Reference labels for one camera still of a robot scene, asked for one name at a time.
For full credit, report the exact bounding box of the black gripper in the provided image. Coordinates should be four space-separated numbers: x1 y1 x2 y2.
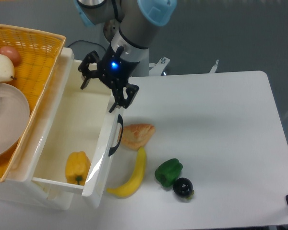
78 46 139 113

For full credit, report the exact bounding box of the yellow bell pepper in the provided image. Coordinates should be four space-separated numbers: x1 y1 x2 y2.
65 151 91 186

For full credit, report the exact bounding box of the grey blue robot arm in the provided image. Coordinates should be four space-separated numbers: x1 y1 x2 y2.
74 0 177 112

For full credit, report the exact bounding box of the white upper drawer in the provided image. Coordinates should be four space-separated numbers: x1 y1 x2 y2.
33 60 123 208

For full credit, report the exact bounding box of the green bell pepper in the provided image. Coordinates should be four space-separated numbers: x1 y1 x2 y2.
155 158 183 187

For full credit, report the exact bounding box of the white drawer cabinet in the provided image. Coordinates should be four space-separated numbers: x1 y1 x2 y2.
0 48 74 210

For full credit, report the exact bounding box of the toy bread slice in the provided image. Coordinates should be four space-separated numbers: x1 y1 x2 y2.
121 123 156 151

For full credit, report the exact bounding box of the orange woven basket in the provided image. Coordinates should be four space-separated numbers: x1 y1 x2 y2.
0 24 66 182

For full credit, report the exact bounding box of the pink peach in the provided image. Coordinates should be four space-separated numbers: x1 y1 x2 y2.
0 46 22 66

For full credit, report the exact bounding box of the pale pink plate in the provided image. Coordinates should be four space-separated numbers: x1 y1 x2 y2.
0 83 30 155

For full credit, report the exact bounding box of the white pear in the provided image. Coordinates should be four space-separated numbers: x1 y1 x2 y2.
0 54 17 82

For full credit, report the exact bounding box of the yellow banana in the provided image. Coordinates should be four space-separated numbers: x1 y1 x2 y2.
106 147 147 198

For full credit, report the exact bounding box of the dark purple mangosteen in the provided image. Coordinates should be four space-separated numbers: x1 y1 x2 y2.
173 177 194 200

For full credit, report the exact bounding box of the black drawer handle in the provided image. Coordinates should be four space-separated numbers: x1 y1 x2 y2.
108 114 124 157

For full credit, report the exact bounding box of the black cable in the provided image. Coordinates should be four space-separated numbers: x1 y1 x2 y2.
66 40 108 55

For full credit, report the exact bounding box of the white metal bracket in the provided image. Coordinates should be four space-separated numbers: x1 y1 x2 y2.
209 59 219 73

